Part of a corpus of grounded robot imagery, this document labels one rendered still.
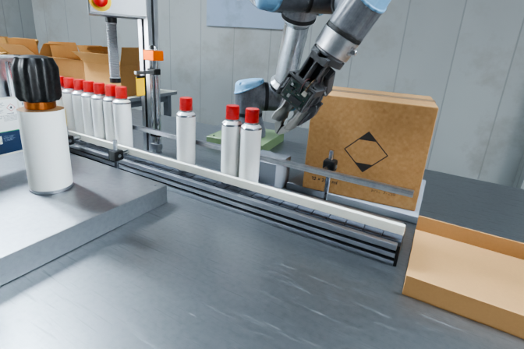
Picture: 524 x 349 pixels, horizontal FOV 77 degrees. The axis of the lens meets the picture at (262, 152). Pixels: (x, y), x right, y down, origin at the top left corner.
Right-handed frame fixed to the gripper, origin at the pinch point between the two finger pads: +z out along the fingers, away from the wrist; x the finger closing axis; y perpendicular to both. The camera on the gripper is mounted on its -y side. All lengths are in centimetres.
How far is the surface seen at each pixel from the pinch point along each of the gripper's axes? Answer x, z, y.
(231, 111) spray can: -12.4, 4.3, 1.8
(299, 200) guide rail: 14.0, 8.4, 4.6
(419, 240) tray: 39.5, 2.0, -7.2
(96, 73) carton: -174, 113, -100
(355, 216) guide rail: 24.9, 1.9, 4.6
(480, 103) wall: 58, -17, -253
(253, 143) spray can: -3.1, 7.0, 2.0
